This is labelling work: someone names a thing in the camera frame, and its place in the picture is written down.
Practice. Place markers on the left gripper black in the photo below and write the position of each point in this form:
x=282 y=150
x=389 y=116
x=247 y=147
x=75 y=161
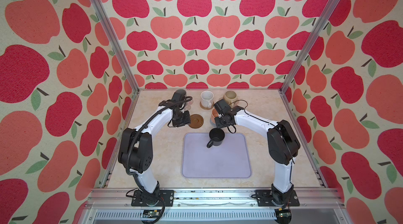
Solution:
x=186 y=121

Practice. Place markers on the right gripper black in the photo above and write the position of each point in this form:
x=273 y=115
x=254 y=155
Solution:
x=217 y=123

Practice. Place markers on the orange mug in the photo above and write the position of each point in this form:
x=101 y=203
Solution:
x=214 y=114

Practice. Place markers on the pink flower coaster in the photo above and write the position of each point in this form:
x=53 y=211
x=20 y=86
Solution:
x=234 y=102
x=188 y=105

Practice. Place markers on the brown round coaster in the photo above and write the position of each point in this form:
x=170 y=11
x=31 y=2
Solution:
x=196 y=121

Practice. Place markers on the black mug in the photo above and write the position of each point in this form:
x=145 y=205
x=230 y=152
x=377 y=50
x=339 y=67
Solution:
x=216 y=137

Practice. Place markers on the beige mug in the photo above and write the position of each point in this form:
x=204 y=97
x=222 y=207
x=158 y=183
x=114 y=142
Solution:
x=229 y=95

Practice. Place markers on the grey mug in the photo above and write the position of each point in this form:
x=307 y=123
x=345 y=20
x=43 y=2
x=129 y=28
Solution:
x=179 y=95

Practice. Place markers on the white mug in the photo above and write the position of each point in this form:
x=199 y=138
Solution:
x=207 y=98

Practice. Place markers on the grey round knitted coaster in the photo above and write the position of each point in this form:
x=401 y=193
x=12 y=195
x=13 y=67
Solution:
x=212 y=123

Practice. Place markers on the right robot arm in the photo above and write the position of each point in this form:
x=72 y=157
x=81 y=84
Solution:
x=283 y=146

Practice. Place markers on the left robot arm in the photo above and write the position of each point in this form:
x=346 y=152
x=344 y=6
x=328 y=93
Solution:
x=136 y=148

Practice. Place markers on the lavender silicone tray mat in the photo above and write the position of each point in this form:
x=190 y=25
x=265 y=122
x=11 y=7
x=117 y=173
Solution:
x=228 y=160

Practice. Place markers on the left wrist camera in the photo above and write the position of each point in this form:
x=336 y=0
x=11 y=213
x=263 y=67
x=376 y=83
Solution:
x=180 y=105

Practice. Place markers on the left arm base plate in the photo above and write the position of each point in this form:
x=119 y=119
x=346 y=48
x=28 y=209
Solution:
x=144 y=199

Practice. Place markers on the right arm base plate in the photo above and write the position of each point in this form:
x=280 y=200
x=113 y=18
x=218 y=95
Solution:
x=266 y=198

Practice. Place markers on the front aluminium rail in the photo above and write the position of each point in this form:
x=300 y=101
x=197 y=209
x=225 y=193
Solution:
x=215 y=206

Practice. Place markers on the left aluminium frame post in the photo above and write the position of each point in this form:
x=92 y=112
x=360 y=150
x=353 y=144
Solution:
x=114 y=42

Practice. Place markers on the aluminium frame post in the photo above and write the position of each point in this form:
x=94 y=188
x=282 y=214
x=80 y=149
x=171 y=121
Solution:
x=323 y=19
x=114 y=42

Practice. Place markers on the right aluminium frame post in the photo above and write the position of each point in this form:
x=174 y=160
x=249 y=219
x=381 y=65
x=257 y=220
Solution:
x=323 y=19

